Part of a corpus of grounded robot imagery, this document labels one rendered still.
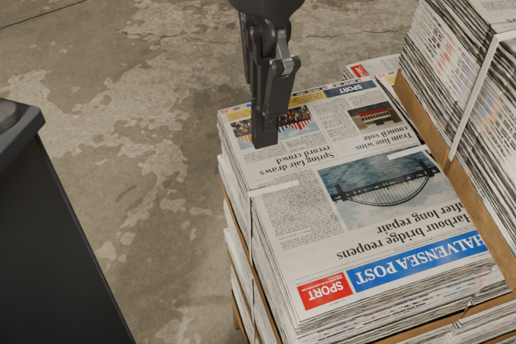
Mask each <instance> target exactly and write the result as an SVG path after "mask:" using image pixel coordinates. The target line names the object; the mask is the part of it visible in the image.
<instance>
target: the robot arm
mask: <svg viewBox="0 0 516 344"><path fill-rule="evenodd" d="M228 1H229V3H230V4H231V5H232V6H233V7H234V8H235V9H236V10H237V11H238V15H239V20H240V33H241V41H242V49H243V63H244V71H245V82H246V83H247V84H250V96H251V97H252V98H254V99H253V100H251V141H252V143H253V146H254V148H255V149H256V150H257V149H260V148H264V147H269V146H273V145H276V144H278V131H279V116H281V115H285V114H287V111H288V107H289V100H290V97H291V93H292V89H293V83H294V80H295V76H296V73H297V71H298V70H299V69H300V67H301V60H300V58H299V56H298V55H297V56H293V55H290V53H289V49H288V42H289V40H290V37H291V28H292V27H291V22H290V20H289V18H290V16H291V15H292V14H293V13H294V12H295V11H296V10H297V9H299V8H300V7H301V6H302V5H303V3H304V1H305V0H228ZM21 116H22V115H21V112H20V110H19V109H18V106H17V104H16V103H14V102H13V101H9V100H0V134H2V133H3V132H5V131H6V130H8V129H9V128H11V127H13V126H14V125H16V124H17V123H18V122H19V121H20V119H21Z"/></svg>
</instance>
